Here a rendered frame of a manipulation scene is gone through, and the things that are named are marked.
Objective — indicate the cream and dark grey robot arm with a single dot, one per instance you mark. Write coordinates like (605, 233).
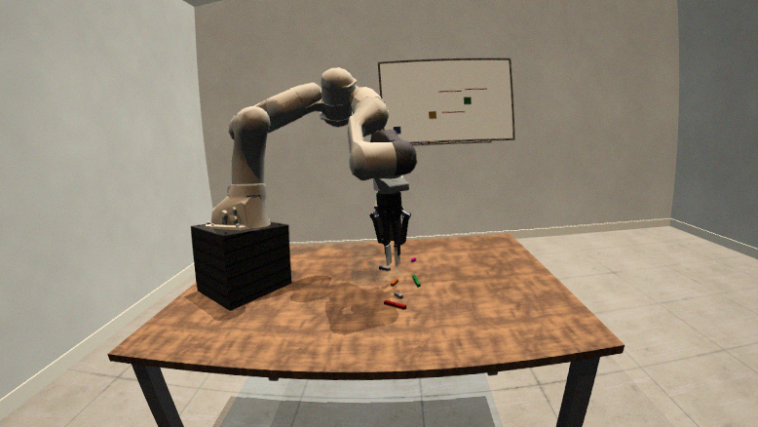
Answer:
(381, 159)

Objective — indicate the red rod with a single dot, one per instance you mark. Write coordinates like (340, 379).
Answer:
(394, 304)

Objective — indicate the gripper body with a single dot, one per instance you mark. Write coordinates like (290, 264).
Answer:
(393, 201)

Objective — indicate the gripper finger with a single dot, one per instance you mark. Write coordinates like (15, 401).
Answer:
(399, 239)
(383, 237)

